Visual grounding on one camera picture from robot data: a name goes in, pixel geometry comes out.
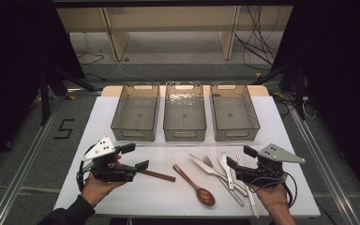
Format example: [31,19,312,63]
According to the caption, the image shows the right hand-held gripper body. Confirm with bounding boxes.
[235,142,307,188]

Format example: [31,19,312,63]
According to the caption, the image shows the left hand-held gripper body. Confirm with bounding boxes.
[80,136,139,184]

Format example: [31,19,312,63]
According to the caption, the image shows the white ceramic spoon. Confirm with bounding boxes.
[217,150,235,191]

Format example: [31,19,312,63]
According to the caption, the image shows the steel fork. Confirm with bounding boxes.
[202,155,246,207]

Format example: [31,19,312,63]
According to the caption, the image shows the steel table knife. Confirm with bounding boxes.
[188,153,249,199]

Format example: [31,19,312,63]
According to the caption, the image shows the clear plastic bin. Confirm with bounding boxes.
[110,82,161,143]
[209,82,262,143]
[162,81,208,143]

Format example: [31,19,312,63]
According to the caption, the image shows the brown wooden spoon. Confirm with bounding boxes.
[172,164,217,207]

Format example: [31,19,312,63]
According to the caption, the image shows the person's left hand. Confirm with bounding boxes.
[81,172,128,207]

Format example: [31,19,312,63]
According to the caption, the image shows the person's right hand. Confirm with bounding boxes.
[249,183,291,217]

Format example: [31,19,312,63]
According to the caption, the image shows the black tripod stand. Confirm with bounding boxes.
[252,60,308,121]
[37,65,98,127]

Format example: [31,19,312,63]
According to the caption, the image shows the dark curtain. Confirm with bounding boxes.
[0,0,86,181]
[270,0,360,201]

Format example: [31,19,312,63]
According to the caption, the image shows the beige wooden desk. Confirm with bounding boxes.
[55,6,294,62]

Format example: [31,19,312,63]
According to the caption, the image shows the black overhead beam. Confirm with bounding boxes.
[51,0,294,8]

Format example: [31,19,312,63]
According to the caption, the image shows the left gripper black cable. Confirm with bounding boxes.
[76,144,98,192]

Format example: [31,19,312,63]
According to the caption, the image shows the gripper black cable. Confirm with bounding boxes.
[248,170,298,210]
[76,144,98,192]

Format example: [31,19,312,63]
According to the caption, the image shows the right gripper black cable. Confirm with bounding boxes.
[248,170,298,210]

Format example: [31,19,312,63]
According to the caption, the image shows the black floor cable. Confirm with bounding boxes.
[75,51,107,82]
[270,93,295,119]

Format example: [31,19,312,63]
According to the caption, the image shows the thin white cable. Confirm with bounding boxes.
[302,98,319,121]

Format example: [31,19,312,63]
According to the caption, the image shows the short aluminium rail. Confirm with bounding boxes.
[66,88,103,96]

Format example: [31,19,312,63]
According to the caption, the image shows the long aluminium rail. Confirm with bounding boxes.
[289,106,360,225]
[0,95,65,225]

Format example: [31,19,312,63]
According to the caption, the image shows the white floor cable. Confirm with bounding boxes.
[114,59,151,82]

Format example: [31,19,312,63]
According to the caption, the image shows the black cable bundle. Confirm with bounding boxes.
[233,6,283,72]

